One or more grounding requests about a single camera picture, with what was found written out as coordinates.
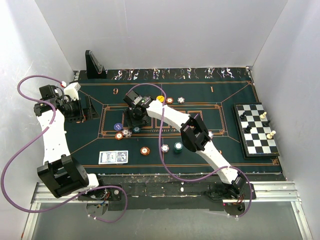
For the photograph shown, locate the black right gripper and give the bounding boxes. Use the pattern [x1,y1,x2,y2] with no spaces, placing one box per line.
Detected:
[123,107,150,131]

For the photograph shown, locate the green chips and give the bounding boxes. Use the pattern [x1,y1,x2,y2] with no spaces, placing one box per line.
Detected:
[132,126,141,133]

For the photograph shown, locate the purple small blind button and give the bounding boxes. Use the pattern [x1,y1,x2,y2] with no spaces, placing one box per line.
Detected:
[113,122,123,131]

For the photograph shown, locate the orange chips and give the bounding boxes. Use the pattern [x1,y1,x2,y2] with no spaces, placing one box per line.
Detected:
[115,132,124,140]
[166,97,174,104]

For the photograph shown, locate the yellow big blind button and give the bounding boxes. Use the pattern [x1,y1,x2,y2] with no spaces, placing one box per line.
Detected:
[156,95,165,103]

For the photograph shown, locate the orange poker chip stack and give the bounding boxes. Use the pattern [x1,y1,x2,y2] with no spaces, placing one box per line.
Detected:
[140,146,150,156]

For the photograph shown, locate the blue playing card deck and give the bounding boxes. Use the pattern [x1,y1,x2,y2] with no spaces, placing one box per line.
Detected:
[98,150,129,165]

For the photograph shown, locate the green poker chip stack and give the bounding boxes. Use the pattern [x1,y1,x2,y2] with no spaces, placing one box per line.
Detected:
[174,142,183,154]

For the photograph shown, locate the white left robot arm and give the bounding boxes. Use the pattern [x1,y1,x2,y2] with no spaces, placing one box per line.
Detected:
[33,82,107,200]

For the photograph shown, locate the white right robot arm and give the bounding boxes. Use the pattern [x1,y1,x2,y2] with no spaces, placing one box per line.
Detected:
[123,90,246,199]

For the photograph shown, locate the dark green poker mat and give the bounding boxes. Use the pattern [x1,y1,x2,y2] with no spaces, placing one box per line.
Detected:
[65,67,282,175]

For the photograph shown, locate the black card shoe holder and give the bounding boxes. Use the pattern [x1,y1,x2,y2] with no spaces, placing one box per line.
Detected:
[85,50,107,79]

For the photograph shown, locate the black chess piece middle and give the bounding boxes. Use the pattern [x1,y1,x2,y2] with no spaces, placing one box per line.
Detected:
[245,125,252,133]

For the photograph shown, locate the black white chessboard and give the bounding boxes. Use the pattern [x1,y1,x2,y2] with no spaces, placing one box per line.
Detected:
[233,102,280,158]

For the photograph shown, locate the white chess piece upper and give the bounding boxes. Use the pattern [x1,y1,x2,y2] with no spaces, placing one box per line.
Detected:
[259,112,267,120]

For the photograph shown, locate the white chess piece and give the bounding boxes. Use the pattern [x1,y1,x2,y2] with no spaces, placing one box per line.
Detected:
[266,130,276,140]
[259,112,267,120]

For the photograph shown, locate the black chess piece right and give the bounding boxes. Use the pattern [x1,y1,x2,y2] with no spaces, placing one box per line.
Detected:
[263,120,271,127]

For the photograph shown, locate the white chess piece lower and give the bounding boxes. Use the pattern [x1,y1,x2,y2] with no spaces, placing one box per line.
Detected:
[266,130,276,140]

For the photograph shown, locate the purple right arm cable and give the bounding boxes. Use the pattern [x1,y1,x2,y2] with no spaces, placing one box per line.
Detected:
[128,83,253,219]

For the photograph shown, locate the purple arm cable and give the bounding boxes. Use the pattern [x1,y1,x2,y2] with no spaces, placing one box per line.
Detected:
[1,75,129,224]
[128,83,253,219]

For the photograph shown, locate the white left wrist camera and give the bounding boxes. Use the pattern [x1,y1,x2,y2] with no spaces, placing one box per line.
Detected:
[63,81,81,101]

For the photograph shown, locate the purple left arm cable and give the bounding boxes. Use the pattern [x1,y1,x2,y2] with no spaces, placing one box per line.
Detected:
[1,75,129,224]

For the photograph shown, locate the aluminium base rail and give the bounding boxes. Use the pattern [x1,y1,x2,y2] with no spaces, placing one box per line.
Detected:
[22,180,312,240]

